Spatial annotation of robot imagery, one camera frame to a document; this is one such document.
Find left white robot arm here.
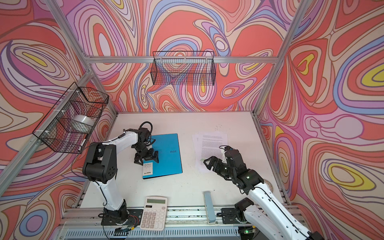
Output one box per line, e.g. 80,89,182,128
83,126,159,215

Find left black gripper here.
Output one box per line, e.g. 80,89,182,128
133,143,160,165

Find stack of printed papers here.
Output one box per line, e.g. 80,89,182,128
193,132,228,174

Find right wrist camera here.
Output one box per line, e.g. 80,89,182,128
220,145,233,153

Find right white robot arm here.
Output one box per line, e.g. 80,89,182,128
204,146,324,240

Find black wire basket back wall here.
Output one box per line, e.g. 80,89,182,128
151,51,216,86

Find blue file folder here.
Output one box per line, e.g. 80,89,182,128
143,134,183,179

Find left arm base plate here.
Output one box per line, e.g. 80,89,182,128
98,209,143,227

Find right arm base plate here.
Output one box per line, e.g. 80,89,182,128
217,208,251,225

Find black wire basket wall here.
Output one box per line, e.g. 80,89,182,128
33,83,109,154
151,51,216,86

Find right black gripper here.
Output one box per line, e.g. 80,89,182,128
203,156,237,179

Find white desk calculator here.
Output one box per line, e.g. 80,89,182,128
140,196,168,231

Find black wire basket left wall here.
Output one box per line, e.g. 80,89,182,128
33,83,109,154

